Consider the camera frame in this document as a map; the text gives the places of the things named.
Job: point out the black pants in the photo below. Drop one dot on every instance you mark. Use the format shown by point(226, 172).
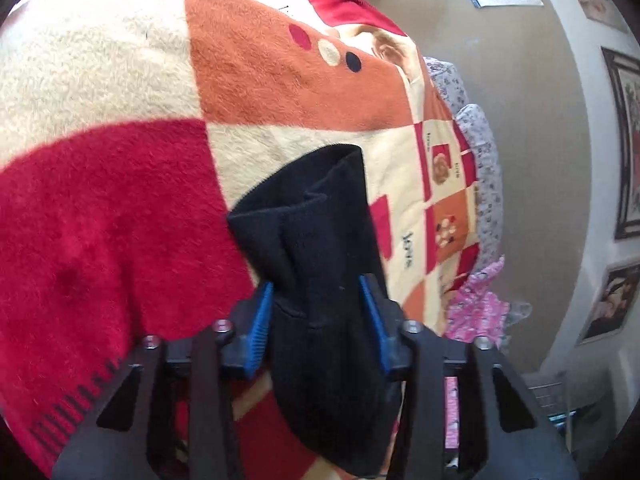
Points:
point(308, 231)

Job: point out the framed flower painting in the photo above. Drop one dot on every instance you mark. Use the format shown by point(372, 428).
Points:
point(624, 76)

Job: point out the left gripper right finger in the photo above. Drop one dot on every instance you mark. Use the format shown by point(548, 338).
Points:
point(411, 354)

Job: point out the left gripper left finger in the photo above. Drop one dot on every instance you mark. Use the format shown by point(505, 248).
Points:
point(231, 349)

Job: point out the pink penguin quilt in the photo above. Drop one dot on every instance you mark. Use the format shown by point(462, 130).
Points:
point(474, 312)

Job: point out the clear plastic bag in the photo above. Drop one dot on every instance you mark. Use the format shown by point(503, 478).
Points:
point(518, 312)

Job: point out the red orange checkered blanket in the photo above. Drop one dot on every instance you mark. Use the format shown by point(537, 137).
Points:
point(130, 128)

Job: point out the white floral pillow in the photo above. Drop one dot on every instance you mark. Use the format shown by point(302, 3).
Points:
point(474, 125)

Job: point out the wedding photo poster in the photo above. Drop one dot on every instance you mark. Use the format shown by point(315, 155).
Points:
point(609, 313)

